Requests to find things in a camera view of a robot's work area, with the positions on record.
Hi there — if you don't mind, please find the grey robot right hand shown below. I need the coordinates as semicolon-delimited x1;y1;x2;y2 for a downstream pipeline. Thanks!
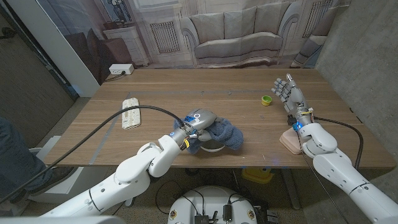
271;73;315;128

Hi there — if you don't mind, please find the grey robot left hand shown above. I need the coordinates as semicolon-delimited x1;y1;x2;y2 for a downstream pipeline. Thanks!
177;108;223;143

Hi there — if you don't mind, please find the blue towel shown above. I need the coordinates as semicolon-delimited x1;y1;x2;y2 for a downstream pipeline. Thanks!
173;117;244;155

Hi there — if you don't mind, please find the white bowl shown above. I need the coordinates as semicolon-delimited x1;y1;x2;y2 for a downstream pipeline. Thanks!
200;141;226;153

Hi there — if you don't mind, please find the yellow object under table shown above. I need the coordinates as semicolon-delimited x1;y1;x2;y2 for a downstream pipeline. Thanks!
241;167;275;184

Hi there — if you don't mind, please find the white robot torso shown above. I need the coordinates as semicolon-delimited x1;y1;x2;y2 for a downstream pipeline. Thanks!
167;185;258;224

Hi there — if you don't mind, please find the printed sofa room backdrop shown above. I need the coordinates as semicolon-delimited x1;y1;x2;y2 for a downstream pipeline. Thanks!
36;0;352;85

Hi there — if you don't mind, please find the white power strip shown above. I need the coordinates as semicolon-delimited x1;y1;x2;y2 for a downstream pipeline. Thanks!
108;63;135;75

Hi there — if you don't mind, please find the black adapter on torso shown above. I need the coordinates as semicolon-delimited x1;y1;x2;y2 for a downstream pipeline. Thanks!
222;203;233;222

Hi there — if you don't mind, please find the black connector block on torso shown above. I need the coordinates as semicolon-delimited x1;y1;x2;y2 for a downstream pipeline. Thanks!
194;213;219;224

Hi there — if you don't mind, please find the person in blue jeans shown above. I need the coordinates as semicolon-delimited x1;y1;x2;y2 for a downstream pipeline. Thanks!
0;116;77;205

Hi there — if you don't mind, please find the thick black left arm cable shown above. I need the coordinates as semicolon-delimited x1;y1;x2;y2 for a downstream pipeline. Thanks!
0;105;187;205

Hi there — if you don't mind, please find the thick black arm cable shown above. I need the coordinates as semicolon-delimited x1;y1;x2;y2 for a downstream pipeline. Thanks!
0;105;187;205
312;115;364;170

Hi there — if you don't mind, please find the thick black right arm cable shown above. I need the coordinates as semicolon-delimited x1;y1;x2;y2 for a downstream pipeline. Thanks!
312;115;364;170

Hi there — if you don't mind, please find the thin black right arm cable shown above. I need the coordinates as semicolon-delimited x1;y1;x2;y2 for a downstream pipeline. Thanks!
297;132;351;224

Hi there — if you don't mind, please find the black floor cable loop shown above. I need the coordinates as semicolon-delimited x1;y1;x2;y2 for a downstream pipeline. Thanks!
154;179;206;216

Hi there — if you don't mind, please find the black power strip cord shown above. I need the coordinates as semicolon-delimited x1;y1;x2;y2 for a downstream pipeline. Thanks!
104;71;127;82

